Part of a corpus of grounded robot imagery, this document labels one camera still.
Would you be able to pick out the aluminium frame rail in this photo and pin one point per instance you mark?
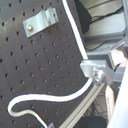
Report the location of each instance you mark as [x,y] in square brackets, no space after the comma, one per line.
[71,121]

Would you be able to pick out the silver metal cable clip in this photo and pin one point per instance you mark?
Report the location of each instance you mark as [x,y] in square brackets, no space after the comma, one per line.
[41,21]

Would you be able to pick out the small metal clip bottom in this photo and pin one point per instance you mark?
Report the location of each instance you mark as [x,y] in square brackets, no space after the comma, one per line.
[51,125]

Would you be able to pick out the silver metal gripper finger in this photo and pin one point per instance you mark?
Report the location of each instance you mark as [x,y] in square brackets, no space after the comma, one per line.
[100,72]

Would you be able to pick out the black perforated board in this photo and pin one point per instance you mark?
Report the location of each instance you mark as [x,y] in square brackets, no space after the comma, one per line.
[46,63]

